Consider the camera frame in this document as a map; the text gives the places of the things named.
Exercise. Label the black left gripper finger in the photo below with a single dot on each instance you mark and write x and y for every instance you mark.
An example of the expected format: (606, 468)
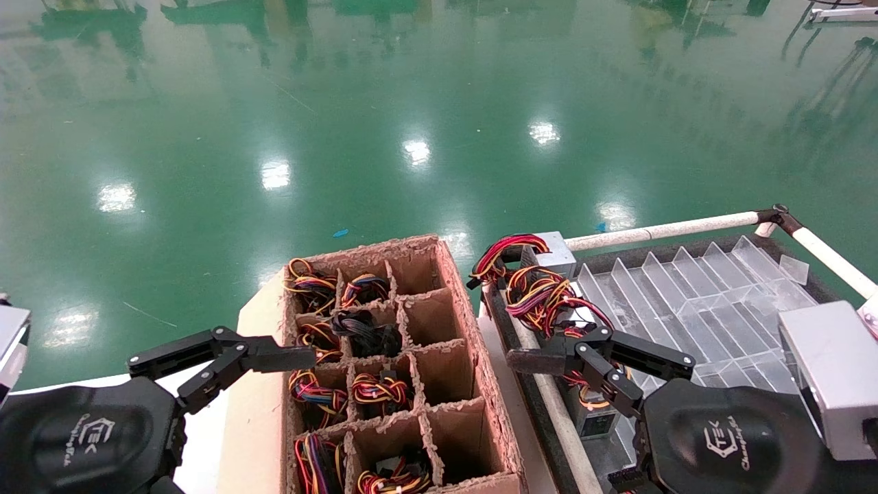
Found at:
(274, 357)

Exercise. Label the white stand base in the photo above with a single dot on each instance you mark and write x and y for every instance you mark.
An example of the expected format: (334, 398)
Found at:
(844, 12)

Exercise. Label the flat tan cardboard sheet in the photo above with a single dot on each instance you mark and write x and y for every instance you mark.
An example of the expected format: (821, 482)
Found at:
(257, 384)

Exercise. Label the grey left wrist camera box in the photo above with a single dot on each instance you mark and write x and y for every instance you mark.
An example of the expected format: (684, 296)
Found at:
(12, 343)

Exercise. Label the clear acrylic divider tray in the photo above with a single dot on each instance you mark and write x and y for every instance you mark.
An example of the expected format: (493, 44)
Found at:
(686, 302)

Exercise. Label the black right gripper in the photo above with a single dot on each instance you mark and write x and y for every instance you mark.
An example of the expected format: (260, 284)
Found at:
(727, 446)

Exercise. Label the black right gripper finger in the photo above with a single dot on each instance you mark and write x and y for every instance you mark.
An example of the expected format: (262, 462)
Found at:
(542, 360)

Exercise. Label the cardboard box with dividers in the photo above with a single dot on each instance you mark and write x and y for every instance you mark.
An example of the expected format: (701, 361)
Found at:
(439, 322)

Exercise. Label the black pipe corner connector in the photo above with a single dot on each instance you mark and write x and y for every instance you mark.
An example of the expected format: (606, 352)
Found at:
(778, 214)

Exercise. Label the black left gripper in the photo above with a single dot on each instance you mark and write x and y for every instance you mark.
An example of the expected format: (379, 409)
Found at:
(82, 439)

